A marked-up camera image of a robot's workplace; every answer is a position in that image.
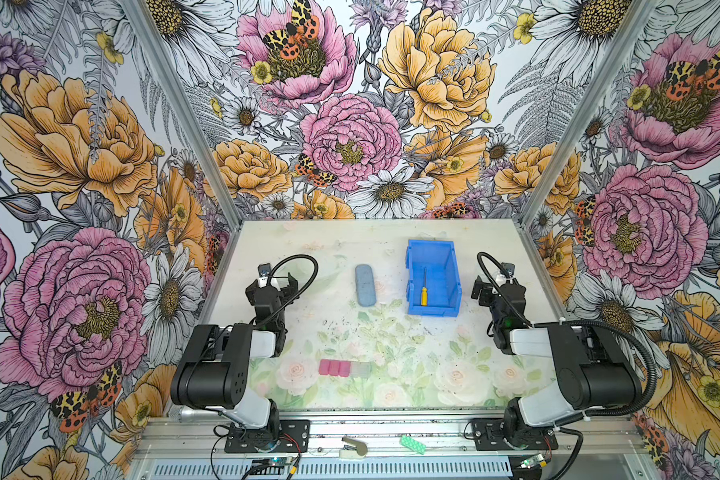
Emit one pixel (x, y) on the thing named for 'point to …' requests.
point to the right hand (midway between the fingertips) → (494, 285)
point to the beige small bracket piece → (356, 451)
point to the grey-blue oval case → (365, 285)
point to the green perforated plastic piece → (413, 444)
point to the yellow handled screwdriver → (424, 299)
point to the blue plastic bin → (442, 278)
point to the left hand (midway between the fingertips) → (275, 284)
